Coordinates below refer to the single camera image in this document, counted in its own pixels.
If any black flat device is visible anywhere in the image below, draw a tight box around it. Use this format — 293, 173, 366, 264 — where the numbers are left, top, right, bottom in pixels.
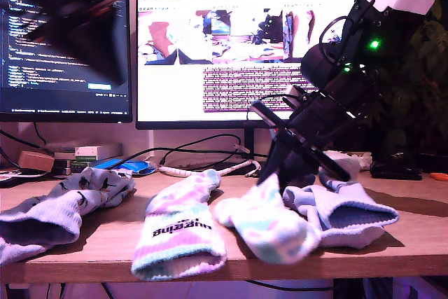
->
369, 161, 423, 181

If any green leafy houseplant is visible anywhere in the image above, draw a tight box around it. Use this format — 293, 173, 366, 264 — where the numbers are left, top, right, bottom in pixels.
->
367, 0, 448, 160

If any white game controller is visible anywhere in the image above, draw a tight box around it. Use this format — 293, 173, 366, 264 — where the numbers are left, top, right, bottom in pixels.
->
325, 150, 372, 171

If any small green white box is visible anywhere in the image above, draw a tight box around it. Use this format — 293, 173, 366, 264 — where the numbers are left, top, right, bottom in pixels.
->
52, 160, 85, 176

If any white box with green label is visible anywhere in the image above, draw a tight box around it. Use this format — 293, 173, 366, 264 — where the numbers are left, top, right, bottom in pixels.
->
73, 144, 123, 162

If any blue bird print sock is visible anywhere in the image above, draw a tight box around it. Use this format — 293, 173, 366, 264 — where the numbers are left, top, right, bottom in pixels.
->
0, 236, 48, 265
0, 166, 137, 246

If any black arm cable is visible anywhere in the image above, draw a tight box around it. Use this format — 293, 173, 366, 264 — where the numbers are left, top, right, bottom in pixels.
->
317, 15, 355, 69

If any white spiral cable wrap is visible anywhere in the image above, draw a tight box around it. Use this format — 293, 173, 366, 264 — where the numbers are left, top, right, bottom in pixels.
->
159, 158, 262, 179

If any black pad with stickers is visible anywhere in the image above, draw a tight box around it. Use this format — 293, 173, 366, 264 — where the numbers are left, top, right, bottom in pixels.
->
0, 168, 50, 188

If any monitor with bright white screen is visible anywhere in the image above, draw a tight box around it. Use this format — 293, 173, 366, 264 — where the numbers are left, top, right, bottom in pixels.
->
134, 0, 368, 155

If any blue plastic pouch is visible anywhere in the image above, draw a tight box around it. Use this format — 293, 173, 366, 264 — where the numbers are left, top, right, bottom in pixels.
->
92, 158, 157, 176

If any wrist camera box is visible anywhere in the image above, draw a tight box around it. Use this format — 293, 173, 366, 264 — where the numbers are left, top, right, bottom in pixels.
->
283, 84, 311, 109

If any small brown cardboard box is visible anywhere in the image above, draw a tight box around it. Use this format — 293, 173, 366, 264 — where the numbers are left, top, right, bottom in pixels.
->
17, 151, 55, 173

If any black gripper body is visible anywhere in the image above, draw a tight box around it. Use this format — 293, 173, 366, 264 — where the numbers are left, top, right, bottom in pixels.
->
250, 92, 358, 182

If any tie-dye Hugging Face sock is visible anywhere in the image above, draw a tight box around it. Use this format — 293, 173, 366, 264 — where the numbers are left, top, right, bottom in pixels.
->
131, 168, 228, 281
213, 172, 321, 265

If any black under-table cable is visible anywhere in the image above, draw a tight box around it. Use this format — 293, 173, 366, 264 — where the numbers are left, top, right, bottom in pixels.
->
244, 279, 335, 293

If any monitor with dark code screen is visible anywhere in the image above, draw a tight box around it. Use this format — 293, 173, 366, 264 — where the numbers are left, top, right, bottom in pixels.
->
0, 0, 133, 125

